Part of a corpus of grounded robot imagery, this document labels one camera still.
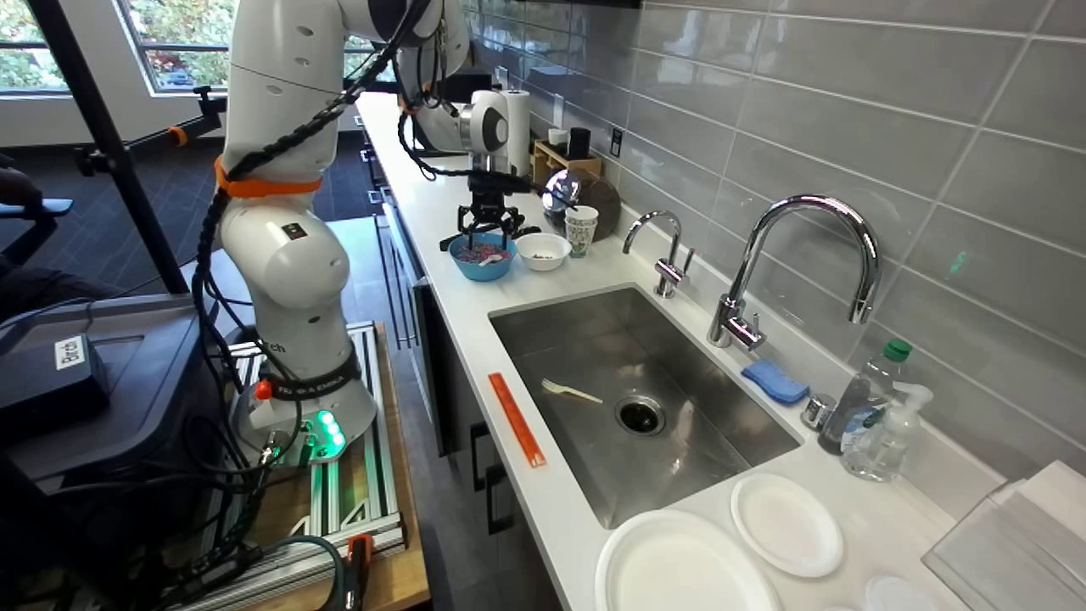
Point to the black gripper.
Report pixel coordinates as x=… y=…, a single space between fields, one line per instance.
x=493 y=189

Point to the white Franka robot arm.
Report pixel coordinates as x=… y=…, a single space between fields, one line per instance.
x=291 y=259

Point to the colourful beads in blue bowl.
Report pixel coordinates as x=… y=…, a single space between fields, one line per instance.
x=471 y=254

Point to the blue bowl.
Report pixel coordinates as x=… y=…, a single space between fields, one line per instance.
x=453 y=262

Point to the white bowl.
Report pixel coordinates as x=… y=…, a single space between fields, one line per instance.
x=545 y=254

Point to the patterned paper cup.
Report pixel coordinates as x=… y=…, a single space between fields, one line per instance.
x=581 y=233

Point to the wooden counter box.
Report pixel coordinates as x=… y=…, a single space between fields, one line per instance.
x=565 y=168

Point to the stainless steel sink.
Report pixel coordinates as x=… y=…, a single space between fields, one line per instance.
x=588 y=340

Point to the small chrome faucet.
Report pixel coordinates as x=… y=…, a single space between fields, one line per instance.
x=670 y=268

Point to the cream plastic fork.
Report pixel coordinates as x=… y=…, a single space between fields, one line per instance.
x=572 y=392

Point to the orange strip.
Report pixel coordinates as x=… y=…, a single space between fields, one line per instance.
x=517 y=417

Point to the sink drain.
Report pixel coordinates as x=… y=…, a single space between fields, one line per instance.
x=640 y=416

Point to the tall chrome faucet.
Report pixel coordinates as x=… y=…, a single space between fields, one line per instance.
x=817 y=209

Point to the blue sponge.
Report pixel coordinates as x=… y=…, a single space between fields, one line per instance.
x=777 y=382

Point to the large white plate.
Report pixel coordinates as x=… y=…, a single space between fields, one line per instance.
x=679 y=564

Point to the black tripod pole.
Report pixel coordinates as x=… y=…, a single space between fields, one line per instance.
x=108 y=138

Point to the soap bottle with green cap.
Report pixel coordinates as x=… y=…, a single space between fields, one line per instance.
x=852 y=408

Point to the black cart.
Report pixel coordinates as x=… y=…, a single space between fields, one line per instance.
x=105 y=375

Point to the small white plate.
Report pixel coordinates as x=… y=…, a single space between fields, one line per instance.
x=786 y=528

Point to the clear plastic bottle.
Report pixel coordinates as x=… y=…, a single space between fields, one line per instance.
x=895 y=443

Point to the white dish rack box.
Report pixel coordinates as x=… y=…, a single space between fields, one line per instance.
x=1019 y=543

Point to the wall power outlet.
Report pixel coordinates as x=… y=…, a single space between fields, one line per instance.
x=615 y=141

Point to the aluminium base frame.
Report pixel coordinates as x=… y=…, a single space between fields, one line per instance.
x=352 y=485

